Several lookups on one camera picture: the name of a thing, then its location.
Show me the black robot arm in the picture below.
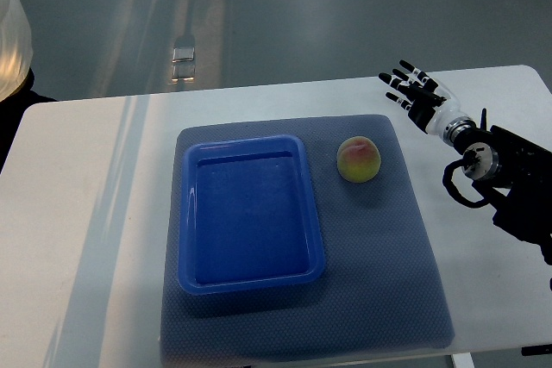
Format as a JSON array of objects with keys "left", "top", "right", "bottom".
[{"left": 442, "top": 109, "right": 551, "bottom": 264}]

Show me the black table bracket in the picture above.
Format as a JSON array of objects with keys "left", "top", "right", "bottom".
[{"left": 521, "top": 344, "right": 552, "bottom": 357}]

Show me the blue plastic tray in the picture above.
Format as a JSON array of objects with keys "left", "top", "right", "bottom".
[{"left": 178, "top": 134, "right": 325, "bottom": 296}]

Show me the blue-grey textured mat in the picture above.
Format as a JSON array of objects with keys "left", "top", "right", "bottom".
[{"left": 160, "top": 115, "right": 455, "bottom": 367}]

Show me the peach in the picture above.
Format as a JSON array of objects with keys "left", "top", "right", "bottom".
[{"left": 336, "top": 136, "right": 381, "bottom": 184}]

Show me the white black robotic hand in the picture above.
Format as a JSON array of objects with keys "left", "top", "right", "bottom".
[{"left": 378, "top": 59, "right": 462, "bottom": 139}]

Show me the metal floor plate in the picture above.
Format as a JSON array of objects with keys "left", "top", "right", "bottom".
[{"left": 172, "top": 46, "right": 196, "bottom": 82}]

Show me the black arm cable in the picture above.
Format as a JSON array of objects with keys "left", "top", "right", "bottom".
[{"left": 441, "top": 159, "right": 497, "bottom": 209}]

